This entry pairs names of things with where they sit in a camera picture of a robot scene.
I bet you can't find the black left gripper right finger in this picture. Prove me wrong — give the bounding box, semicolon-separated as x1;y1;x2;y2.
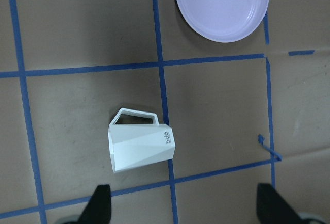
256;183;303;224

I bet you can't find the white faceted cup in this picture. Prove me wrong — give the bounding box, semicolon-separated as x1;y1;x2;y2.
108;108;176;173

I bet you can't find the brown paper table cover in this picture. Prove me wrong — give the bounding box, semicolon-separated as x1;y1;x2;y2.
1;0;329;223

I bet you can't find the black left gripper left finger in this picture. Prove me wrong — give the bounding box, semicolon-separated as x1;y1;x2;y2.
77;184;112;224

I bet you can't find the lilac plate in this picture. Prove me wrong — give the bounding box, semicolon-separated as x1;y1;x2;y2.
176;0;269;43

